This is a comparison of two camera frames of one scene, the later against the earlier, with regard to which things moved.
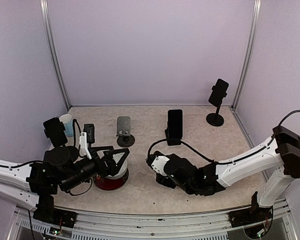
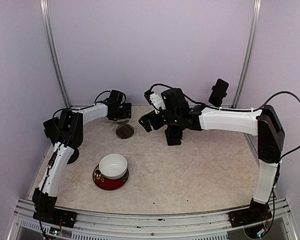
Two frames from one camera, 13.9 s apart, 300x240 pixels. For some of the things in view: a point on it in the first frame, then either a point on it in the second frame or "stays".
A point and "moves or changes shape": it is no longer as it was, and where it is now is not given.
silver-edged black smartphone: [55, 131] stays
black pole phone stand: [57, 155] moves or changes shape
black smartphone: [220, 88] stays
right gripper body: [162, 182] to [157, 123]
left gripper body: [102, 170] to [121, 114]
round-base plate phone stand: [124, 138] moves or changes shape
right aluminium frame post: [248, 55] stays
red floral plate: [108, 184] stays
